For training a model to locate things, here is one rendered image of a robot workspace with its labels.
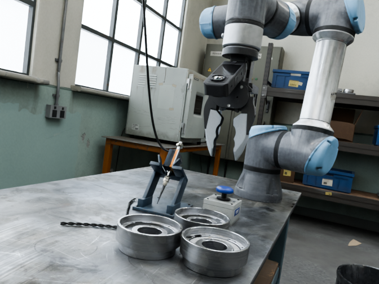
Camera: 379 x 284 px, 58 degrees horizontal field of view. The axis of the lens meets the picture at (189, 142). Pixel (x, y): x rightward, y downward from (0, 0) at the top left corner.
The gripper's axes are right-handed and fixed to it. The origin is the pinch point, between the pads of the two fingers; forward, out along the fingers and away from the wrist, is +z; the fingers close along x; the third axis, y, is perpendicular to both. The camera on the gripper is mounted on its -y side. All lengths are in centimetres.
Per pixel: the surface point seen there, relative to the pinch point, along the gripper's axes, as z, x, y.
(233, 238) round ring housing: 13.0, -6.5, -9.4
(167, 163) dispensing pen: 5.4, 15.3, 7.5
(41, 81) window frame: -16, 153, 98
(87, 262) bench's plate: 16.1, 9.7, -25.6
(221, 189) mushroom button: 9.0, 2.0, 9.1
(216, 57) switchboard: -91, 136, 365
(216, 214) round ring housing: 12.7, -0.1, 0.9
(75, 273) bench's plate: 16.1, 8.8, -28.9
